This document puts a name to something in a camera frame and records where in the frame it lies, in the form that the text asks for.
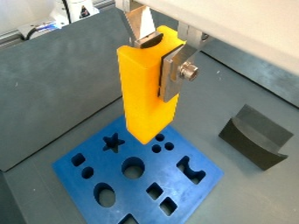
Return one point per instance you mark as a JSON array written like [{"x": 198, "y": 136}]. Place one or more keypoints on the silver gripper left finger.
[{"x": 146, "y": 36}]

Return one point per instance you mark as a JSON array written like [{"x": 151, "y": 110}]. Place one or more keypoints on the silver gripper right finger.
[{"x": 178, "y": 68}]

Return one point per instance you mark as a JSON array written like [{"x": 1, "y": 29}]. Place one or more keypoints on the yellow arch block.
[{"x": 149, "y": 114}]

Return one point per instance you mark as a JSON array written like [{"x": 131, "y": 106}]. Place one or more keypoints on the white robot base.
[{"x": 67, "y": 12}]

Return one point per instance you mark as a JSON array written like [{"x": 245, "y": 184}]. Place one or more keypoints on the dark grey arch holder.
[{"x": 257, "y": 137}]

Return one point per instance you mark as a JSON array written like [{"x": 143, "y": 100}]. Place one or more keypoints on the blue shape sorting board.
[{"x": 125, "y": 182}]

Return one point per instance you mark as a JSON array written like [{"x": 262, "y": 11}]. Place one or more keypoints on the aluminium frame rail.
[{"x": 11, "y": 38}]

